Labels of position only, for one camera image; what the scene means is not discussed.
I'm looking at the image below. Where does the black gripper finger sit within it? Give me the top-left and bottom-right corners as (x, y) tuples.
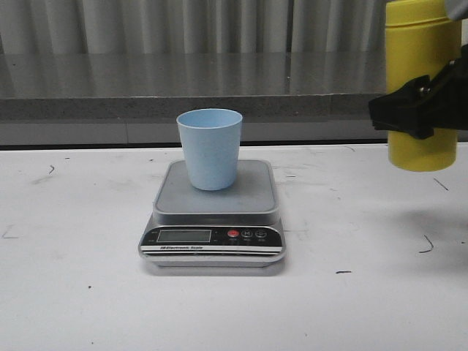
(369, 45), (467, 140)

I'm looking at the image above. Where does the yellow squeeze bottle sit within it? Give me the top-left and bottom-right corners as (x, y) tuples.
(385, 0), (461, 172)

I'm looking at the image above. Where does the light blue plastic cup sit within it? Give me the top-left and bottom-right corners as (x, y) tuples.
(176, 108), (243, 191)

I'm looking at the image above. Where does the silver electronic kitchen scale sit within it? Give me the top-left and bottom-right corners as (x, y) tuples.
(138, 159), (286, 268)

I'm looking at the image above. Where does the stainless steel counter shelf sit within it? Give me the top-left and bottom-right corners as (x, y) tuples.
(1, 52), (386, 147)

